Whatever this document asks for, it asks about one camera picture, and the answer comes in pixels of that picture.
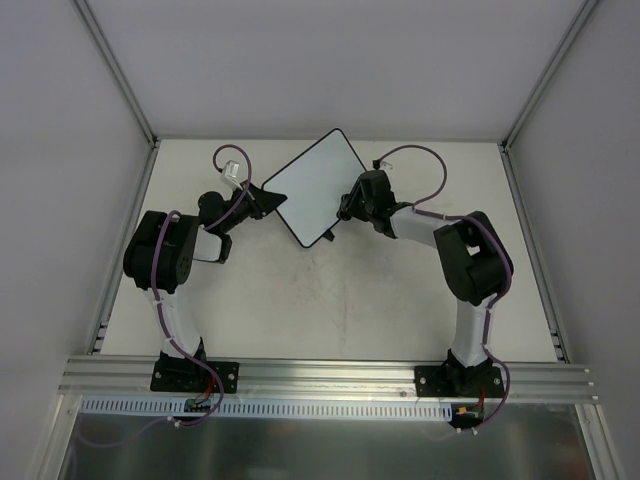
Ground aluminium mounting rail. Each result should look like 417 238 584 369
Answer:
57 355 600 404

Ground aluminium frame post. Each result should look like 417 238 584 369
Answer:
71 0 157 146
501 0 602 151

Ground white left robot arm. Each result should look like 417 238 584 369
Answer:
123 181 287 390

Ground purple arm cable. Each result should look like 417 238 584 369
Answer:
371 144 516 441
152 142 253 451

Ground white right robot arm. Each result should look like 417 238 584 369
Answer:
337 170 513 396

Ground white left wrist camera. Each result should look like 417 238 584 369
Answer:
221 160 242 189

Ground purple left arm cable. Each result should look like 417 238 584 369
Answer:
152 142 253 451

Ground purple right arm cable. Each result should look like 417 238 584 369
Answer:
371 144 516 441

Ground small black-framed whiteboard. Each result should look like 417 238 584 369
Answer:
262 128 366 248

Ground white slotted cable duct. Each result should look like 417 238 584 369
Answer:
79 395 453 422

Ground right aluminium frame post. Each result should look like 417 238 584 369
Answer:
501 0 602 151

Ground aluminium table edge rail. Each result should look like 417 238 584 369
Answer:
498 144 571 363
84 140 160 355

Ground left aluminium table edge rail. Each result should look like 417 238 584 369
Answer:
84 140 160 355

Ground right aluminium table edge rail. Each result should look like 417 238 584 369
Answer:
498 144 571 363

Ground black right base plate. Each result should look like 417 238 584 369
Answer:
413 364 505 399

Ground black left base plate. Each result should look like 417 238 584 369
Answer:
150 356 240 394

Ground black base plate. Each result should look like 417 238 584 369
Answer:
413 364 505 399
150 356 240 394

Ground left aluminium frame post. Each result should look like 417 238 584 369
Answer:
71 0 157 146

